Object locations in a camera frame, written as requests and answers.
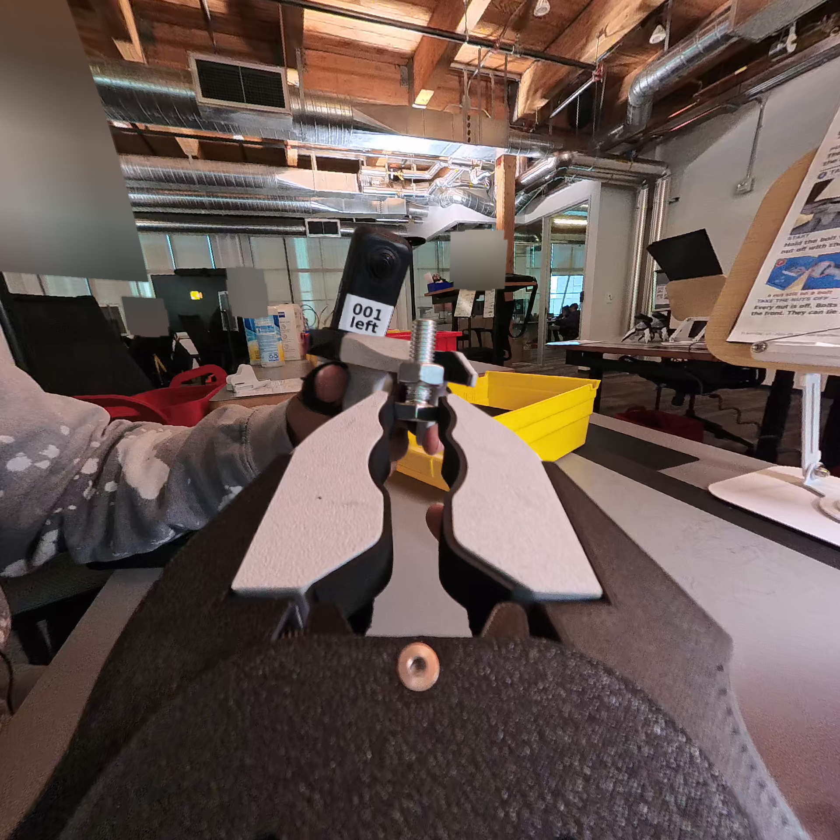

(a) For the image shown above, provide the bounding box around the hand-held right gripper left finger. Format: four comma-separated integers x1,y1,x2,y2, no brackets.
231,392,397,634

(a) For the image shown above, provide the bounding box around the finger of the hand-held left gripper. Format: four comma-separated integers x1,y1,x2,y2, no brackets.
341,336,406,380
432,350,479,389

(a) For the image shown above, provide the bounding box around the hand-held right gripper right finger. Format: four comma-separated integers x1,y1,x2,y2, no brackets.
437,395,603,634

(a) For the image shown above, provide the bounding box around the silver bolt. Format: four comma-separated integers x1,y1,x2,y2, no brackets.
394,319,442,429

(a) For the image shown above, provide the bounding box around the person's left forearm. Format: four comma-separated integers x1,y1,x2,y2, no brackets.
0,341,296,578

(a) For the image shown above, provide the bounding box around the person's left hand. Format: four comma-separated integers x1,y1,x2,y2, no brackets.
285,364,444,481

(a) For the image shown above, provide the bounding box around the red plastic bin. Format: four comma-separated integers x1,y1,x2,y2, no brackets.
387,330,463,353

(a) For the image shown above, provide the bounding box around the yellow plastic bin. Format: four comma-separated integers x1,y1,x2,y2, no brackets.
394,371,601,490

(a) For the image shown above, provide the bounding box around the white carton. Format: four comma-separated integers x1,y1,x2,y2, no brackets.
274,305,308,361

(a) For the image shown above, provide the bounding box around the wipes canister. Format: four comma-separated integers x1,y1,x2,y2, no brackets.
246,316,284,367

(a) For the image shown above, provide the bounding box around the white plastic holder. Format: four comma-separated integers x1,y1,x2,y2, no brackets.
226,364,280,395

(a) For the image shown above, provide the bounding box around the dark office desk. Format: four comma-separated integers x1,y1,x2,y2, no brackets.
545,338,798,463

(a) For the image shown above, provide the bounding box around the black board with yellow sticker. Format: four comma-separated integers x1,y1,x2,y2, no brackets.
152,274,227,342

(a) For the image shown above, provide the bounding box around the red basket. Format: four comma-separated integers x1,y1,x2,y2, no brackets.
75,365,227,427

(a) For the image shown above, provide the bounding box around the spare black gripper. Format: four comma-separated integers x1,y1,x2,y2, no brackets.
622,314,672,343

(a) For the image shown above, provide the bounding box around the white vent grille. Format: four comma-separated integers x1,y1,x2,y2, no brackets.
190,54,291,112

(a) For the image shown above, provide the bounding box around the wooden stand with black panel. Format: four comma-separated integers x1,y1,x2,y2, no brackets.
646,230,726,342

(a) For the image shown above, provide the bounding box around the black mesh chair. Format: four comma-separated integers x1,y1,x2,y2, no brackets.
0,292,155,398

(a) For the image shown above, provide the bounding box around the wooden post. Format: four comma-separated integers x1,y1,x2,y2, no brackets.
495,154,517,283

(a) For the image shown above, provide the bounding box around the large silver duct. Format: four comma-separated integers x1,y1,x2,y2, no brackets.
92,62,565,161

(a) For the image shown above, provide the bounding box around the silver ventilation duct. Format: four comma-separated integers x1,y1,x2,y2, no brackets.
626,13,746,129

